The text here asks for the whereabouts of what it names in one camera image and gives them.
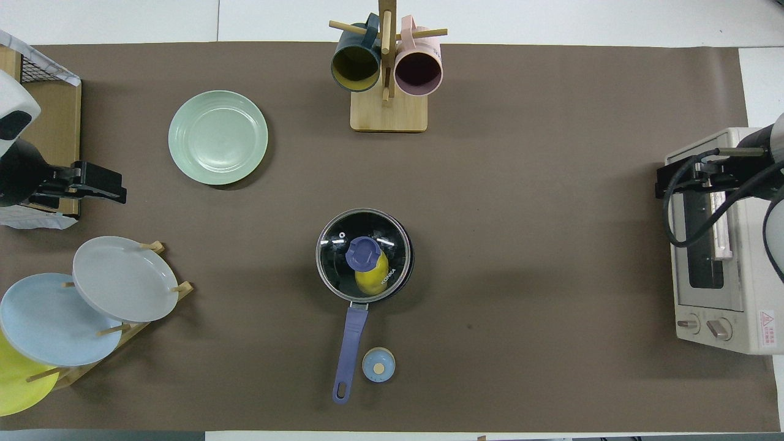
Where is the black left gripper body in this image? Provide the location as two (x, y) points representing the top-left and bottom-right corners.
(29, 160), (127, 206)

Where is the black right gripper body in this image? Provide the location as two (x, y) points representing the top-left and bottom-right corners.
(655, 158), (742, 198)

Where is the glass lid with blue knob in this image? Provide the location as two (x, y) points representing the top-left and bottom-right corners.
(315, 208), (410, 303)

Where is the grey plate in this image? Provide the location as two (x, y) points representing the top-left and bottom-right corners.
(72, 236), (180, 323)

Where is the mint green plate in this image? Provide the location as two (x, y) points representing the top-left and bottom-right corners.
(168, 90), (269, 186)

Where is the wooden plate rack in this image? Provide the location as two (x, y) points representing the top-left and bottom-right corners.
(24, 241), (194, 393)

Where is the light blue plate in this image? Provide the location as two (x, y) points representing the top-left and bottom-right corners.
(0, 273), (123, 367)

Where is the yellow plate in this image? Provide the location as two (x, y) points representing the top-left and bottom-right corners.
(0, 331), (60, 417)

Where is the brown wooden board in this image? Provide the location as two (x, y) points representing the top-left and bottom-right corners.
(21, 80), (81, 216)

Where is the white crumpled cloth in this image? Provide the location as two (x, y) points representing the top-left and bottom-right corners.
(0, 205), (79, 230)

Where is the white marbled paper sheet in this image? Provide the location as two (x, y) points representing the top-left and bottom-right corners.
(0, 29), (81, 86)

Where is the white toaster oven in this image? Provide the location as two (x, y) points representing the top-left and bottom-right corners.
(665, 127), (784, 356)

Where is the light wooden board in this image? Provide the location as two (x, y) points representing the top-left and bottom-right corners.
(0, 46), (24, 83)

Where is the brown table mat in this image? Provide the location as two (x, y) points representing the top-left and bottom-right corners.
(0, 42), (782, 432)

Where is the dark teal mug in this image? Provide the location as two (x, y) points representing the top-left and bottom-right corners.
(331, 13), (382, 92)

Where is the pink mug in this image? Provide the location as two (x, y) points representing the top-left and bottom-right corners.
(394, 15), (443, 97)

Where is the wooden mug tree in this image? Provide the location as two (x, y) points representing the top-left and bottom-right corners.
(329, 0), (448, 133)

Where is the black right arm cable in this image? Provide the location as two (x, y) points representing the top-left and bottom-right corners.
(663, 147), (784, 249)

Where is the black wire basket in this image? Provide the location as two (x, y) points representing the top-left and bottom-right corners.
(20, 51), (71, 85)

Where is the dark pot with purple handle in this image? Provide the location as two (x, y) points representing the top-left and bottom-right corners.
(318, 211), (415, 405)

